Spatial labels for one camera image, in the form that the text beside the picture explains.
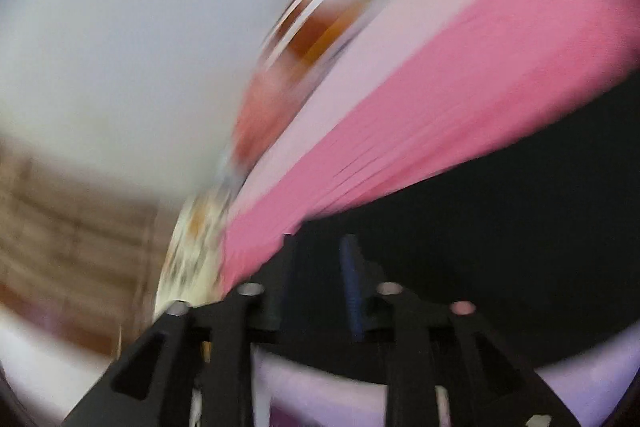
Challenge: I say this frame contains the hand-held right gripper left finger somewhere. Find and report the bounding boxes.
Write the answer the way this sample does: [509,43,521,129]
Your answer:
[62,233,301,427]

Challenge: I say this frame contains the floral patterned cloth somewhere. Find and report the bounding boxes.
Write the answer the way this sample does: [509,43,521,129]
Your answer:
[152,187,246,323]

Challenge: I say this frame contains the black pants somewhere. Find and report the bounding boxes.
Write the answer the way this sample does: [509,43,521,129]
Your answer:
[227,69,640,388]

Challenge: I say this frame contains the brown wooden furniture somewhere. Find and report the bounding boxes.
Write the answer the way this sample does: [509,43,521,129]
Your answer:
[0,142,173,358]

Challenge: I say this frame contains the pink bed sheet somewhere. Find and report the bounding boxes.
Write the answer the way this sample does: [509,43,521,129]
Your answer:
[220,0,640,303]

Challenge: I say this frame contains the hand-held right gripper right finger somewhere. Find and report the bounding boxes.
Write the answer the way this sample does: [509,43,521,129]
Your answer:
[340,234,583,427]

